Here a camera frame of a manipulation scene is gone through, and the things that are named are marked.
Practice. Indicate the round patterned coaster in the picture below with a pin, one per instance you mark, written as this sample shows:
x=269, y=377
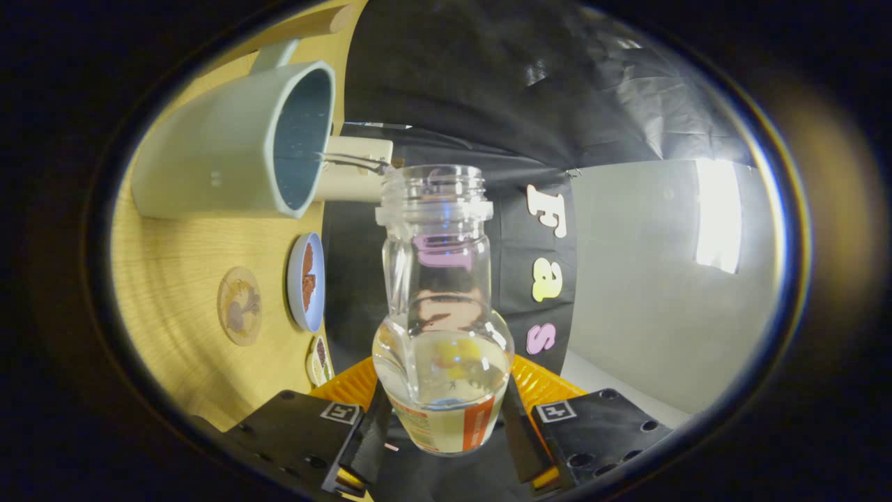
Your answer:
x=240, y=307

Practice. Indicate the black backdrop cloth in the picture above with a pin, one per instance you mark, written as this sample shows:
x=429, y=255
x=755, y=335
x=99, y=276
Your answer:
x=488, y=77

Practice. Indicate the small patterned dish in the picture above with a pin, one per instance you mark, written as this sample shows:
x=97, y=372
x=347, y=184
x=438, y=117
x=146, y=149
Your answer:
x=319, y=361

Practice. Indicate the brown food pieces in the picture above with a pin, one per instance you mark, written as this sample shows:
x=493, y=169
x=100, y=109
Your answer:
x=308, y=275

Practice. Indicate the cream block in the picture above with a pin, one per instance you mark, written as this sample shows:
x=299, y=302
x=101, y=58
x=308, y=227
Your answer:
x=348, y=185

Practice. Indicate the wooden table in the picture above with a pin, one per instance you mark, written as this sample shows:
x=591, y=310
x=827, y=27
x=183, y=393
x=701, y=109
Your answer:
x=174, y=293

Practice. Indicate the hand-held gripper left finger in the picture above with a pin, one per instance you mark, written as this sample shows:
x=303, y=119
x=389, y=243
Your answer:
x=293, y=432

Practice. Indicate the pale green cup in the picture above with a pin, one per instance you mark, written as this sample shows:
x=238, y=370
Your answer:
x=209, y=146

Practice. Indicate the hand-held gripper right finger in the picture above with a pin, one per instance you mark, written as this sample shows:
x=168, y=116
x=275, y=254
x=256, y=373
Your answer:
x=599, y=432

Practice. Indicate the clear juice bottle red label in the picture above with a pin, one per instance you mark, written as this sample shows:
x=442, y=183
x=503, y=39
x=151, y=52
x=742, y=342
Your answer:
x=439, y=390

